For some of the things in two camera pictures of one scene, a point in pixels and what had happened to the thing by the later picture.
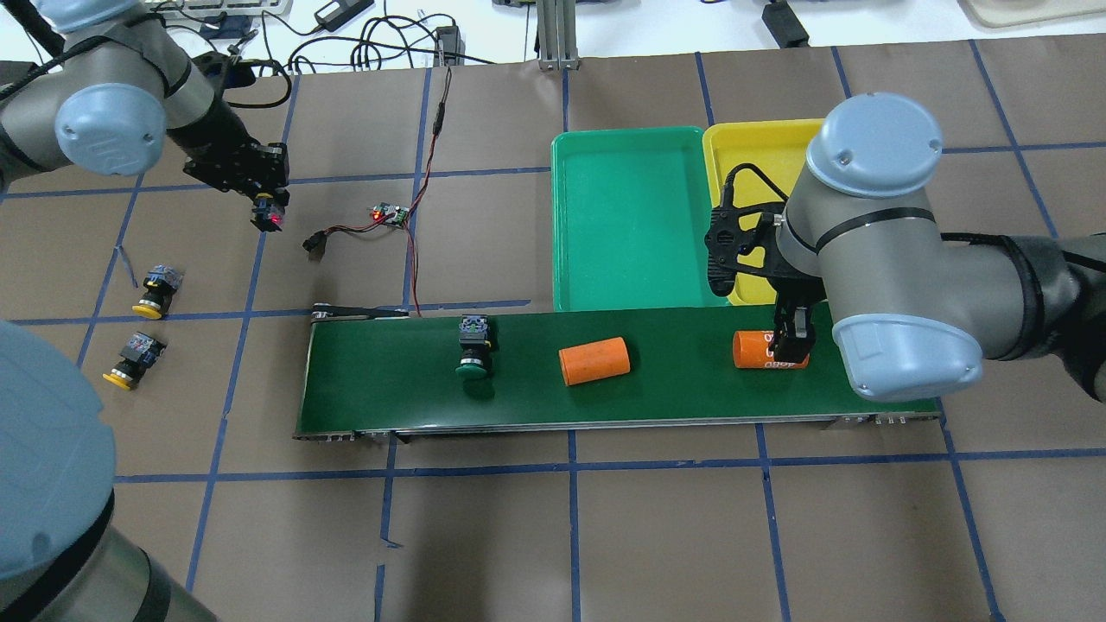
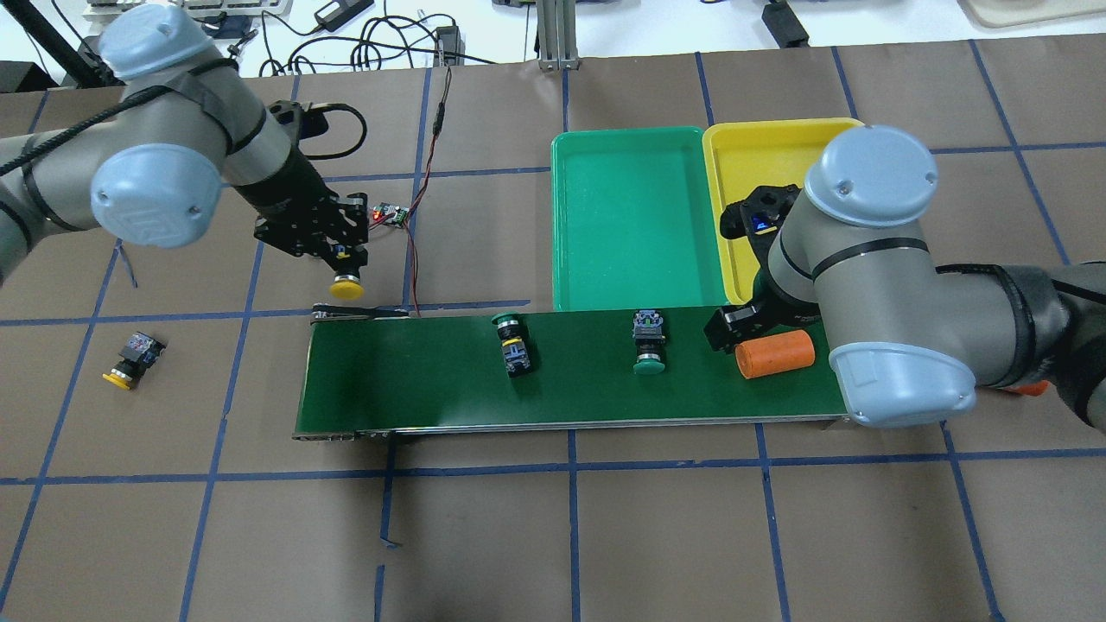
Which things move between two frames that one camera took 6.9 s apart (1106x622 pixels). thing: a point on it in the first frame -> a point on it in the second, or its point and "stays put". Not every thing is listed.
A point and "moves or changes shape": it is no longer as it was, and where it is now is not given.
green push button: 473,332 -> 647,331
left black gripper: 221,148 -> 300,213
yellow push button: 161,284 -> 346,284
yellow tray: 777,148 stays put
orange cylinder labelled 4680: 751,350 -> 1034,388
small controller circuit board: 383,209 stays put
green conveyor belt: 363,373 stays put
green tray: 631,208 stays put
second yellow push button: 137,354 stays put
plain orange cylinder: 594,360 -> 775,352
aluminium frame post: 557,34 stays put
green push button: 269,211 moves or changes shape
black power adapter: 450,48 stays put
